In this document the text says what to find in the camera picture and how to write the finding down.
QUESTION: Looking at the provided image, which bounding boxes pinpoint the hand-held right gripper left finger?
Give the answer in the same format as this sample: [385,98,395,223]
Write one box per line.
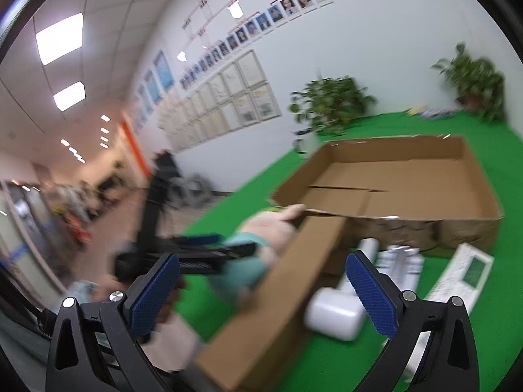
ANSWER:
[46,252,197,392]

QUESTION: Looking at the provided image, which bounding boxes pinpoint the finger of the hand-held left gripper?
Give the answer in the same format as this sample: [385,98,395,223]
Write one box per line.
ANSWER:
[180,234,225,247]
[179,242,257,275]

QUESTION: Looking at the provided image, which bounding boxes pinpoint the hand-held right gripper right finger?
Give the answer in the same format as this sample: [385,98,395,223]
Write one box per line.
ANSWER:
[346,250,480,392]

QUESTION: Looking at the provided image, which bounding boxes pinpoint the white rounded plastic device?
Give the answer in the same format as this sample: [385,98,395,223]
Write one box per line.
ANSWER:
[306,237,379,341]

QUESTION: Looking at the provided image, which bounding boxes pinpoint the pink and teal plush toy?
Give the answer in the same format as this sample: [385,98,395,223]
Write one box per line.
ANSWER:
[210,204,307,308]

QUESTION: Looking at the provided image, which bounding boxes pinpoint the brown cardboard box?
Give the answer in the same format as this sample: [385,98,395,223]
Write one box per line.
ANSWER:
[195,134,505,391]

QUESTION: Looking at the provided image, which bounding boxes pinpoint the person's left hand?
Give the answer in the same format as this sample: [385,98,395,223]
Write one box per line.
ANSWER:
[154,280,185,326]

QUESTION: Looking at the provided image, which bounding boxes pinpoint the green table cloth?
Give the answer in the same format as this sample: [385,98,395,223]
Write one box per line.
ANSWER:
[163,110,523,392]

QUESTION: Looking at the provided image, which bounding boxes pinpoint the white carton with green label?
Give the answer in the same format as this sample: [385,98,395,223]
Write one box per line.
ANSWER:
[402,243,495,380]

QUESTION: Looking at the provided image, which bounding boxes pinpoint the row of small ceiling lights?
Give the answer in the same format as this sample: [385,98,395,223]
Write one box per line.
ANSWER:
[59,114,112,165]

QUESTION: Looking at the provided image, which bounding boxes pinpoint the group of framed certificates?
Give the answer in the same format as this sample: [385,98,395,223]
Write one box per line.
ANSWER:
[157,49,282,153]

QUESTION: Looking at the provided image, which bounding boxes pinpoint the small square ceiling light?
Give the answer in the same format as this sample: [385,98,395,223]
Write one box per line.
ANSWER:
[53,81,87,111]

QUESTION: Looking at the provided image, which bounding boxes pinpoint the potted plant with white pot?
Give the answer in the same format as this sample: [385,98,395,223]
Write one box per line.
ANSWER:
[288,75,379,156]

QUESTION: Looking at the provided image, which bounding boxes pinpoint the blurred colourful packets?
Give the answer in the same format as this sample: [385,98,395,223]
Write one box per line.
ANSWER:
[404,106,463,120]

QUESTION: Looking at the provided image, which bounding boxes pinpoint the large square ceiling light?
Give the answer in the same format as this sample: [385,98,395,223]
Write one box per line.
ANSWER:
[35,12,85,66]

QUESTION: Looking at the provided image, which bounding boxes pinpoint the row of portrait photos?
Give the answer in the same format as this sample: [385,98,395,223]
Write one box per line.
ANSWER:
[180,0,333,88]

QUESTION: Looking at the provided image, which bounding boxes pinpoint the potted plant with red pot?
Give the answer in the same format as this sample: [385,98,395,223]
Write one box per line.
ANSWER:
[431,43,507,123]

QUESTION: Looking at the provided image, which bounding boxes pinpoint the grey coiled hose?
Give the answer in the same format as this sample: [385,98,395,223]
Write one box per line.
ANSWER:
[168,173,214,205]

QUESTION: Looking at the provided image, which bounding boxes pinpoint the orange wall stripe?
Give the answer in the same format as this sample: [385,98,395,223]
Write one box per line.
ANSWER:
[120,119,149,179]

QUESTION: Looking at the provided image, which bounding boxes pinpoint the small blue wall poster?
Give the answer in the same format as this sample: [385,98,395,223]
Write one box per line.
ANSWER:
[141,69,158,106]

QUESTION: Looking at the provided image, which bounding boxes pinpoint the large blue wall poster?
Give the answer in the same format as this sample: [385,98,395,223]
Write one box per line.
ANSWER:
[152,49,177,92]

